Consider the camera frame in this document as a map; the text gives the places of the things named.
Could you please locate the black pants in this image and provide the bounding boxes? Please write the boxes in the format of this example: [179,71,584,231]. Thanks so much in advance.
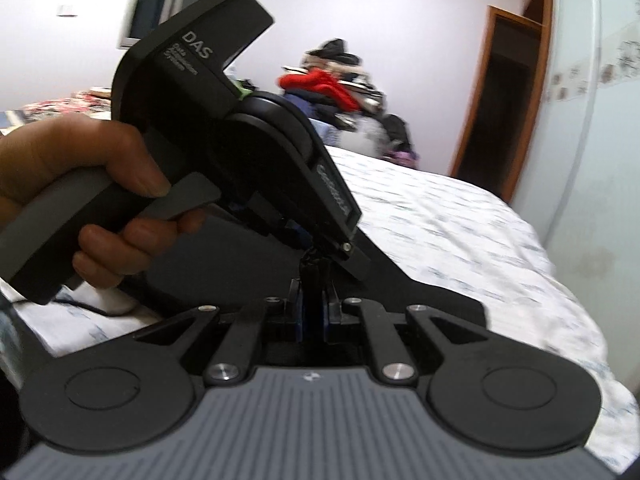
[144,213,490,366]

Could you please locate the person's left hand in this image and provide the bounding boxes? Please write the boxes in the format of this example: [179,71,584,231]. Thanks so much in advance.
[1,114,206,289]

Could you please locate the pile of clothes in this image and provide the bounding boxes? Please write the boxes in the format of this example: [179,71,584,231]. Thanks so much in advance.
[277,38,419,169]

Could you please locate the floral patterned blanket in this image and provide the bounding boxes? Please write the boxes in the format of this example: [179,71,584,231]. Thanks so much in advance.
[21,87,111,122]

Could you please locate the white script-print bed sheet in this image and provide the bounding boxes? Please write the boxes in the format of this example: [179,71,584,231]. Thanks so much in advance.
[1,148,639,472]

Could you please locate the frosted glass wardrobe door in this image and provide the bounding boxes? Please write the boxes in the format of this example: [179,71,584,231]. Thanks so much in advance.
[512,0,639,391]

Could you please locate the brown wooden door frame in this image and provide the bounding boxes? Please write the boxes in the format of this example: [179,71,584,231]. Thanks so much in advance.
[449,0,553,203]

